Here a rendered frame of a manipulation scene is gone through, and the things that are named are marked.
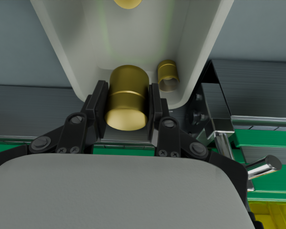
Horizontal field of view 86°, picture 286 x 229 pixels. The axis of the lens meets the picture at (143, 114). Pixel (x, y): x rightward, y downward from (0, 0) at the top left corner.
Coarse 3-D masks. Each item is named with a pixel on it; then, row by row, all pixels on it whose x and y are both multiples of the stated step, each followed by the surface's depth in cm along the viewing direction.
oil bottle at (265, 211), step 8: (256, 208) 26; (264, 208) 26; (272, 208) 26; (256, 216) 25; (264, 216) 25; (272, 216) 25; (280, 216) 25; (264, 224) 24; (272, 224) 24; (280, 224) 24
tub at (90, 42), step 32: (32, 0) 13; (64, 0) 16; (96, 0) 19; (160, 0) 19; (192, 0) 18; (224, 0) 13; (64, 32) 17; (96, 32) 22; (128, 32) 22; (160, 32) 22; (192, 32) 19; (64, 64) 18; (96, 64) 27; (128, 64) 27; (192, 64) 19; (160, 96) 26
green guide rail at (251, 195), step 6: (210, 150) 28; (216, 150) 27; (234, 150) 28; (240, 150) 28; (234, 156) 27; (240, 156) 27; (240, 162) 26; (252, 192) 24; (252, 198) 23; (258, 198) 23; (264, 198) 23; (270, 198) 23; (276, 198) 24; (282, 198) 24
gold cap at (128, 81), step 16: (112, 80) 12; (128, 80) 12; (144, 80) 13; (112, 96) 11; (128, 96) 11; (144, 96) 12; (112, 112) 11; (128, 112) 11; (144, 112) 11; (128, 128) 12
